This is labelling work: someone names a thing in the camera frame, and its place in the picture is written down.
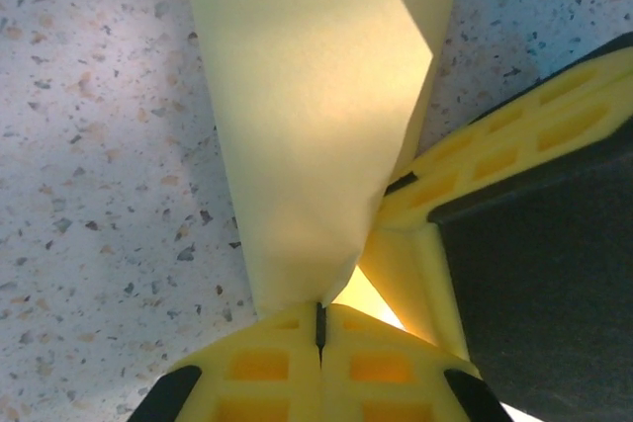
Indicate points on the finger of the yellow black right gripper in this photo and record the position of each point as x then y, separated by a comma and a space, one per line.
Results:
519, 135
544, 293

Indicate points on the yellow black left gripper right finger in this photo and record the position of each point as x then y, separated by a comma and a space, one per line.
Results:
381, 367

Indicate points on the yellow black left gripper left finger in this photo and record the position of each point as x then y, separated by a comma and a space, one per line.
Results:
257, 367

